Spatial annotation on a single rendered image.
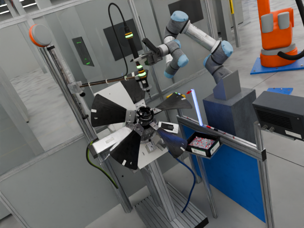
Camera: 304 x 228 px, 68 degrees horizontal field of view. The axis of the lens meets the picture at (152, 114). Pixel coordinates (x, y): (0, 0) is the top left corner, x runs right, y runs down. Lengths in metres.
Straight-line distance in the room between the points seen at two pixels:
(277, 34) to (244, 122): 3.23
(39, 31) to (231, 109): 1.51
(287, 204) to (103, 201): 1.74
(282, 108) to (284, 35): 3.84
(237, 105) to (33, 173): 1.80
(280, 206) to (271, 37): 3.40
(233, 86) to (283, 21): 3.13
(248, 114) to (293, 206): 0.89
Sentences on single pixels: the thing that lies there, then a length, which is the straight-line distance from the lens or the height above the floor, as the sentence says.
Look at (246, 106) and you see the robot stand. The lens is 1.93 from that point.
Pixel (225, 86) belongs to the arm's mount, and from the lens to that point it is 1.83.
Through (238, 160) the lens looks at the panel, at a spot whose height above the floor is 0.66.
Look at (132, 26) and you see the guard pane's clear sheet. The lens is 2.25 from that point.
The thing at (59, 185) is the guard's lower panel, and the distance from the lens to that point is 2.37.
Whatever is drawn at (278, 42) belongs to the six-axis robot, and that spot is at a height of 0.50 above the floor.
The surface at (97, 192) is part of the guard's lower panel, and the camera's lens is 2.51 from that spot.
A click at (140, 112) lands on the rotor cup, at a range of 1.49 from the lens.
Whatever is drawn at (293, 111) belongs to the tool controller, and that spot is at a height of 1.23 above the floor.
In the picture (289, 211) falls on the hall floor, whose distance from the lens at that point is 2.35.
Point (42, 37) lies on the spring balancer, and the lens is 1.88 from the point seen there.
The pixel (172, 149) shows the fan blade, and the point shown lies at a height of 0.99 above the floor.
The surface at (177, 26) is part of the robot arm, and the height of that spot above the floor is 1.64.
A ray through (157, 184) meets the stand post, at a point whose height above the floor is 0.54.
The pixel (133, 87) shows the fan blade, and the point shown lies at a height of 1.36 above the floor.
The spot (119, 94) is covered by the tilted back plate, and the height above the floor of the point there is 1.29.
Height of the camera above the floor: 1.83
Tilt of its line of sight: 25 degrees down
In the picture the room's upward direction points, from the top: 19 degrees counter-clockwise
